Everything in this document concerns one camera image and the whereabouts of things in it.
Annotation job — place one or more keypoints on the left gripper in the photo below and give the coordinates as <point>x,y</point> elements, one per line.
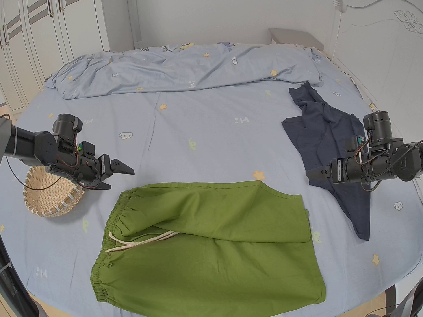
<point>84,172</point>

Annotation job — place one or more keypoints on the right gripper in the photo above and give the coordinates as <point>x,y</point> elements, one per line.
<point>350,171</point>

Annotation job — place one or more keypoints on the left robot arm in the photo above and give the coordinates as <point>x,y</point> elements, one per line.
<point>31,144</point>

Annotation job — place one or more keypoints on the dark blue garment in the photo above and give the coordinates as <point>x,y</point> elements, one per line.
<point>317,134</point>

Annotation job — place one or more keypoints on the round woven basket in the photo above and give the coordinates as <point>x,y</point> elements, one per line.
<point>49,200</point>

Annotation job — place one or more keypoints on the bed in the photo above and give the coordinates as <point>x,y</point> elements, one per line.
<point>205,137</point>

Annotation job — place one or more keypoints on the green shorts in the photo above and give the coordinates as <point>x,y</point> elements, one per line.
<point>211,262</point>

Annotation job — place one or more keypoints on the pale blue quilt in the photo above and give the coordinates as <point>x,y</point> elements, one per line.
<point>185,68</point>

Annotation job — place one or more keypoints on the grey bedside table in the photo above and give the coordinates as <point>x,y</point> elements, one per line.
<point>294,36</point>

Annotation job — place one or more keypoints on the white wardrobe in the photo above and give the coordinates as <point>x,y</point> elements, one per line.
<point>49,28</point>

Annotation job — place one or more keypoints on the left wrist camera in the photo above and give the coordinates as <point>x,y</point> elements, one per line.
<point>88,150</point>

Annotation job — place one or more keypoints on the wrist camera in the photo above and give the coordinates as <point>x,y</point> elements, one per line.
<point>353,144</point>
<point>88,150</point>

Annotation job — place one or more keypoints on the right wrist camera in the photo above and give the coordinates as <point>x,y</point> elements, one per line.
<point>353,144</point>

